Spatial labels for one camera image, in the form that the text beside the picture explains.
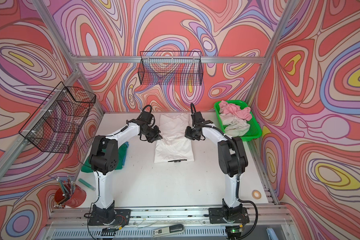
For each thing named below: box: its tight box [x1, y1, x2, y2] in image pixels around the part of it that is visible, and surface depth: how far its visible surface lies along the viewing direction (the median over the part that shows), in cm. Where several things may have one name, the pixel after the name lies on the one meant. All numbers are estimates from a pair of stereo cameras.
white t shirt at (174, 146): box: [154, 113, 195, 164], surface depth 100 cm
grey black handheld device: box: [152, 224, 185, 238], surface depth 68 cm
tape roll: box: [251, 189, 262, 200], surface depth 82 cm
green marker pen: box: [78, 178, 96, 191], surface depth 85 cm
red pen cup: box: [54, 176, 87, 208], surface depth 74 cm
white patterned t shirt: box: [219, 113, 251, 138], surface depth 107 cm
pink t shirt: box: [219, 100, 252, 121], surface depth 113 cm
